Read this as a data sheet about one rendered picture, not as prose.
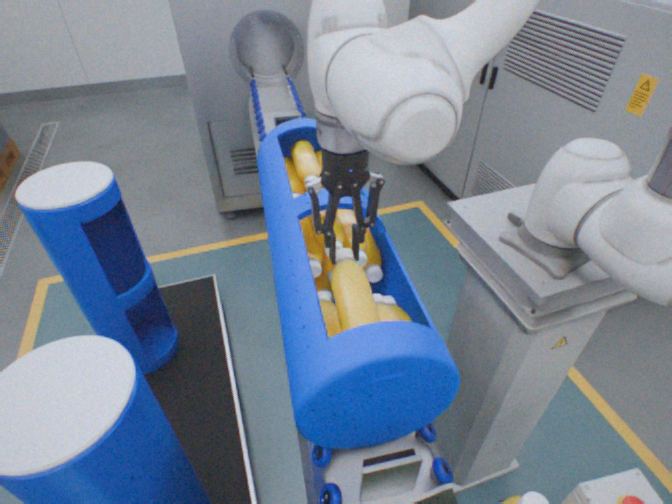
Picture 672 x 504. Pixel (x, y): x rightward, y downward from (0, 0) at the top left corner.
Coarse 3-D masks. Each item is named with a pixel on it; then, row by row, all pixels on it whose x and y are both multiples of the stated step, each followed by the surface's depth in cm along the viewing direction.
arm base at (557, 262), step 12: (516, 216) 108; (516, 228) 106; (504, 240) 104; (516, 240) 102; (528, 240) 99; (528, 252) 99; (540, 252) 97; (552, 252) 96; (564, 252) 95; (576, 252) 95; (540, 264) 97; (552, 264) 96; (564, 264) 95; (576, 264) 96; (552, 276) 95; (564, 276) 94
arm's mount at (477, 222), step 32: (512, 192) 122; (448, 224) 121; (480, 224) 110; (512, 224) 110; (480, 256) 109; (512, 256) 101; (512, 288) 99; (544, 288) 93; (576, 288) 93; (608, 288) 99
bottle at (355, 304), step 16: (336, 272) 76; (352, 272) 74; (336, 288) 74; (352, 288) 73; (368, 288) 74; (336, 304) 74; (352, 304) 71; (368, 304) 72; (352, 320) 70; (368, 320) 70
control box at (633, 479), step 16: (592, 480) 60; (608, 480) 60; (624, 480) 60; (640, 480) 60; (576, 496) 61; (592, 496) 58; (608, 496) 58; (624, 496) 58; (640, 496) 58; (656, 496) 58
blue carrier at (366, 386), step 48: (288, 144) 128; (288, 192) 98; (288, 240) 87; (384, 240) 101; (288, 288) 79; (384, 288) 100; (288, 336) 74; (336, 336) 64; (384, 336) 63; (432, 336) 67; (336, 384) 62; (384, 384) 64; (432, 384) 68; (336, 432) 71; (384, 432) 75
